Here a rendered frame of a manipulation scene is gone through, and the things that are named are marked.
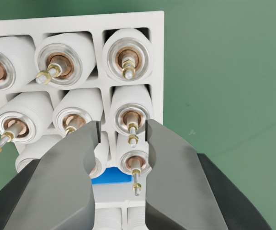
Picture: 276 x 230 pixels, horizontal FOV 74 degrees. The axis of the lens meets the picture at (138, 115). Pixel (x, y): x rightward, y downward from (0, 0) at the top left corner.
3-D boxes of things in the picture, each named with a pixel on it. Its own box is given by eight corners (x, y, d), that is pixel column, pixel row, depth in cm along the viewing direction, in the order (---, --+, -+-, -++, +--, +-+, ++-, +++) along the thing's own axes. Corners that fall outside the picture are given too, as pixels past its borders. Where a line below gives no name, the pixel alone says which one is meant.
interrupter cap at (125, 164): (144, 144, 42) (145, 146, 41) (155, 167, 45) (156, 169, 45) (114, 155, 43) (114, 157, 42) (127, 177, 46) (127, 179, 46)
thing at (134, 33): (121, 70, 52) (118, 94, 36) (103, 38, 47) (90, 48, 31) (152, 54, 50) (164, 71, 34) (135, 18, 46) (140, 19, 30)
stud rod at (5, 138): (16, 133, 37) (-8, 158, 30) (11, 133, 37) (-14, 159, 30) (14, 128, 36) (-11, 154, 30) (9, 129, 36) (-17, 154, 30)
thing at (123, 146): (141, 106, 57) (147, 140, 41) (152, 130, 61) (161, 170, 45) (113, 117, 58) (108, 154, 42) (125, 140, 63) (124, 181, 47)
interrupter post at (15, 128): (25, 131, 39) (17, 140, 36) (13, 132, 39) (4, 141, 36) (21, 121, 38) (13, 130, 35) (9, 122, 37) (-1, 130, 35)
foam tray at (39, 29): (50, 138, 69) (27, 174, 53) (11, 21, 51) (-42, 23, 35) (154, 130, 70) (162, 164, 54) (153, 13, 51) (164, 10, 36)
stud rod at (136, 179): (136, 164, 42) (138, 192, 36) (138, 167, 43) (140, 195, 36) (132, 166, 42) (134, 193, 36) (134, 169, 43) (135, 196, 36)
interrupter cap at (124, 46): (120, 87, 35) (120, 88, 35) (98, 50, 32) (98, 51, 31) (156, 68, 34) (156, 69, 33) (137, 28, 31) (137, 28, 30)
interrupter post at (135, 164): (138, 156, 43) (139, 166, 40) (141, 164, 44) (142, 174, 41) (129, 159, 44) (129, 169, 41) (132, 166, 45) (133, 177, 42)
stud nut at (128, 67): (134, 79, 26) (134, 81, 26) (122, 78, 26) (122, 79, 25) (135, 65, 25) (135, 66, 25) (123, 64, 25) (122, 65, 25)
